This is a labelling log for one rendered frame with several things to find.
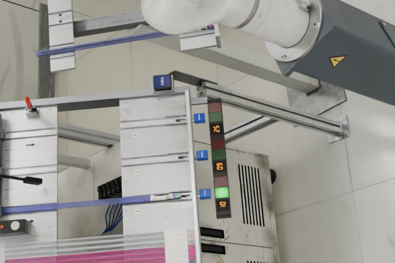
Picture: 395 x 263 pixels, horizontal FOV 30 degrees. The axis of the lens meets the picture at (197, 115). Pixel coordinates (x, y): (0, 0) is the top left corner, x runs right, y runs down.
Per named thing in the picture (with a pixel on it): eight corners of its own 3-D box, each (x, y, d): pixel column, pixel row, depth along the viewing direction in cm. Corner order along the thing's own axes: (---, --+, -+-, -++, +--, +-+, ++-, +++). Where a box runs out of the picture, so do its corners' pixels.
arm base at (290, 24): (305, -27, 185) (253, -51, 174) (335, 26, 174) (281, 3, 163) (257, 24, 195) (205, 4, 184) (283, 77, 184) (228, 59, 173)
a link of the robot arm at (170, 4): (267, -5, 167) (187, -40, 152) (224, 60, 174) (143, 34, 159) (243, -30, 175) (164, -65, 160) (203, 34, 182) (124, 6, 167)
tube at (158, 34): (213, 24, 206) (213, 22, 205) (214, 28, 206) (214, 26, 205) (37, 53, 209) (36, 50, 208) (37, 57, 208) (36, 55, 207)
